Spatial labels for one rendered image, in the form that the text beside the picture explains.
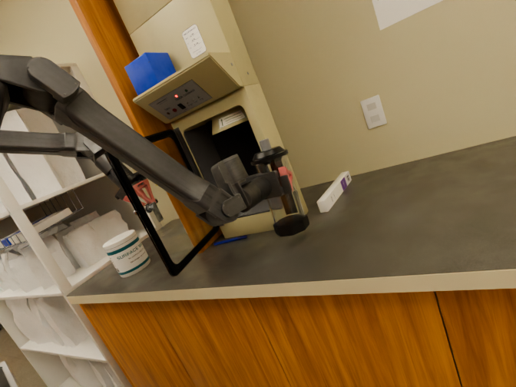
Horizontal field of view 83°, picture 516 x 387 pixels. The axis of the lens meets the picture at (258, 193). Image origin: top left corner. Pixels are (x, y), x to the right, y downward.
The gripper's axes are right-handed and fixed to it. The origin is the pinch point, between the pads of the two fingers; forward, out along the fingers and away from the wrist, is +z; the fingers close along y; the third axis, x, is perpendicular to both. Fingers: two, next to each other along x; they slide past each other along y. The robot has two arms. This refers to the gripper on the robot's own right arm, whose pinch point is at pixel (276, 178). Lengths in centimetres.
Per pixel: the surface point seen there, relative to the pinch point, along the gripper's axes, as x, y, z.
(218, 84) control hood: -29.8, 9.2, 1.4
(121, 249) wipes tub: 11, 69, -8
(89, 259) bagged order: 21, 132, 10
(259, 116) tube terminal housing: -18.3, 4.2, 9.9
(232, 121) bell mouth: -19.8, 14.4, 10.4
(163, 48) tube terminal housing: -48, 27, 5
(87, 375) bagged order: 90, 162, -4
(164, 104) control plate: -30.9, 28.8, -1.0
